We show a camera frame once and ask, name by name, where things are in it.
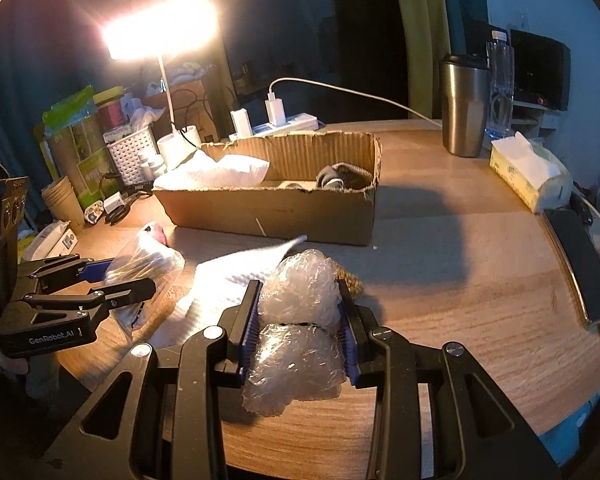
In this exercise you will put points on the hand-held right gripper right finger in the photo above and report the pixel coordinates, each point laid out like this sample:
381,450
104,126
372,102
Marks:
348,347

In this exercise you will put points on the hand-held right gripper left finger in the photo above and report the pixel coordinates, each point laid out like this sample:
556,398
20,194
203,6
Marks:
251,332

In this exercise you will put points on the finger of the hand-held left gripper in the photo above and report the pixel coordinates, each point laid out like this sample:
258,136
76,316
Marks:
92,272
127,294

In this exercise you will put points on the clear plastic bag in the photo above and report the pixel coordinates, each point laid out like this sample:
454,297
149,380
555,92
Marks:
140,265

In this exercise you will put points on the clear bubble wrap bundle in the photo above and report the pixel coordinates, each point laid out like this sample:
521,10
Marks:
295,360

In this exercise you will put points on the white paper towel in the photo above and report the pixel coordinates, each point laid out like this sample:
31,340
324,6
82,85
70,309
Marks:
215,285
215,172

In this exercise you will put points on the brown scouring sponge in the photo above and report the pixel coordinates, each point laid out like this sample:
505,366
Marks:
351,280

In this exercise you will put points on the brown cardboard box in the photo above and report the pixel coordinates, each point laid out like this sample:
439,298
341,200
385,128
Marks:
280,212

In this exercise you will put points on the wet wipes pack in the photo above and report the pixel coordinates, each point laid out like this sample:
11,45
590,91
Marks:
45,240

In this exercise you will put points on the stack of paper cups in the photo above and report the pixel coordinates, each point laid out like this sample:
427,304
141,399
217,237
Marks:
62,200

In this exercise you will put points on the green paper cup package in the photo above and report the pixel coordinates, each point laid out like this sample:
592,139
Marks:
87,160

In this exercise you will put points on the small white bottles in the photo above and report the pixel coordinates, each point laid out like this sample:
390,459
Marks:
152,165

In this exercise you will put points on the white plastic basket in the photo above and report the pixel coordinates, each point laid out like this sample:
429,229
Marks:
130,152

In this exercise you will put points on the teal curtain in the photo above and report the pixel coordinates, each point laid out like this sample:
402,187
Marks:
467,5
20,110

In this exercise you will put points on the red can with yellow lid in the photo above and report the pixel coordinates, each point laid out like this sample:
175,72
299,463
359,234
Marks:
110,110

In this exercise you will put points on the grey sock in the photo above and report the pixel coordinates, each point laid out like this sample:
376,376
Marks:
347,177

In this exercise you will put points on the brown paper bag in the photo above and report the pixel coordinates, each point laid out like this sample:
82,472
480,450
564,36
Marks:
200,105

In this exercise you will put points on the white power adapter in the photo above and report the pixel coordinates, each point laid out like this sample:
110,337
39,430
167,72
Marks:
241,122

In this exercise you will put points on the white power strip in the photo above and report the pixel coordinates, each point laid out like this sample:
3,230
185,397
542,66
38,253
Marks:
300,121

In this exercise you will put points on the white charger plug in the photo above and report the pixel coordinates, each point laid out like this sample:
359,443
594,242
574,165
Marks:
275,110

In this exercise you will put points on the black smartphone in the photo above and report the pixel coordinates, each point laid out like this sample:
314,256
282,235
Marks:
575,255

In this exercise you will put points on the tissue pack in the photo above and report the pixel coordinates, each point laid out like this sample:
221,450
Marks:
530,175

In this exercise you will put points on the white desk lamp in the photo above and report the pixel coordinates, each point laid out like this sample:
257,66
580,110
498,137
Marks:
160,25

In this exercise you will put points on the steel tumbler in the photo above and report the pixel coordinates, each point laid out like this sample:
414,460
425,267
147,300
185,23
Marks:
465,110

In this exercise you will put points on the white side desk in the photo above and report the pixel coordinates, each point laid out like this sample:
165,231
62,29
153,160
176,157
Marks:
535,117

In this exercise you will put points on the clear water bottle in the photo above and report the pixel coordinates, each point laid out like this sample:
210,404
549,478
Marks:
502,85

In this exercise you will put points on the yellow curtain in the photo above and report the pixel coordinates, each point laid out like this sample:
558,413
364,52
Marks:
420,35

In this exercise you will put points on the black monitor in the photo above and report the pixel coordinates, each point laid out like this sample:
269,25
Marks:
540,70

